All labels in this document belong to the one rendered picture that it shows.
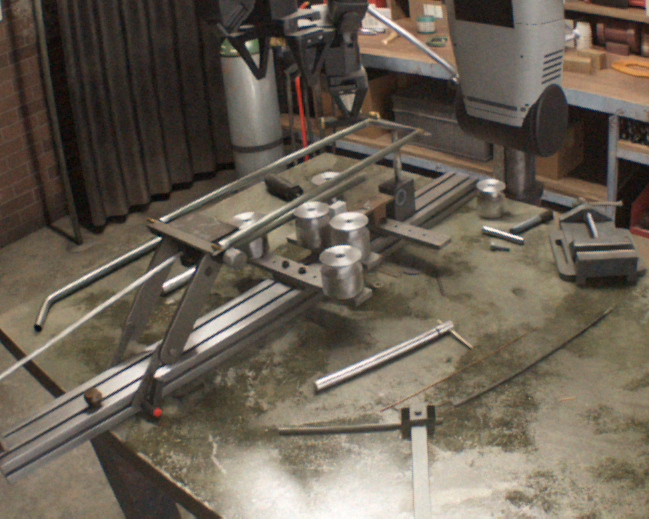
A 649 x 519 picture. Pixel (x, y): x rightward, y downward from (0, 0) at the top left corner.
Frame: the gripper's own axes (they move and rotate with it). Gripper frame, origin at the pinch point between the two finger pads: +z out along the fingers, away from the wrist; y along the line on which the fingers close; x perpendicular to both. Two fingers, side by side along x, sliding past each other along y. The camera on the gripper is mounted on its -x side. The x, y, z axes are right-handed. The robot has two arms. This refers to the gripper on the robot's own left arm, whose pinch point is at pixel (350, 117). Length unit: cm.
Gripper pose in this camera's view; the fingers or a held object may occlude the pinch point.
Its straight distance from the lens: 132.0
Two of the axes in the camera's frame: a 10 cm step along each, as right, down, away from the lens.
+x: 9.9, -1.1, -0.2
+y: 0.3, 4.3, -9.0
